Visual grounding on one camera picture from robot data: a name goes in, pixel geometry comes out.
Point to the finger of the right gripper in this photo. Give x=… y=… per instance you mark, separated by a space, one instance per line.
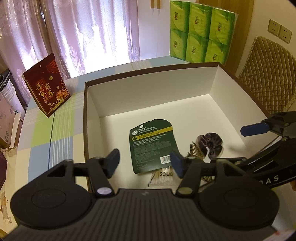
x=278 y=158
x=254 y=129

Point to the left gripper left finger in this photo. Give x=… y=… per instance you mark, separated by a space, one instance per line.
x=98 y=171

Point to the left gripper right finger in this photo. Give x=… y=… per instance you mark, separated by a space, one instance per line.
x=191 y=170

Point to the gold metal hair clip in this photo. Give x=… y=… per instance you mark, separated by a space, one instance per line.
x=195 y=152

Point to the cotton swab bag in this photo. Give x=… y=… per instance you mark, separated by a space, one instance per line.
x=164 y=178

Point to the dark purple velvet scrunchie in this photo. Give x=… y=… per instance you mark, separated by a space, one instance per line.
x=210 y=144

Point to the dark green mask packet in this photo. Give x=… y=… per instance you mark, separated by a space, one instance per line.
x=150 y=145

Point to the brown cardboard storage box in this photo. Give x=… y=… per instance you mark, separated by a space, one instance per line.
x=194 y=98

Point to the checkered tablecloth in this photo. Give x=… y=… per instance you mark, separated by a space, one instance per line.
x=44 y=142

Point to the red gold gift box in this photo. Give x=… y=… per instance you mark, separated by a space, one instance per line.
x=46 y=85

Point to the green tissue pack bundle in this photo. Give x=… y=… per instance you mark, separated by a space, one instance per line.
x=200 y=33

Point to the pink patterned curtain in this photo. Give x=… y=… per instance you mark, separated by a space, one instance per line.
x=84 y=36

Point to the wall power socket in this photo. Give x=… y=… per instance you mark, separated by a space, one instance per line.
x=280 y=31

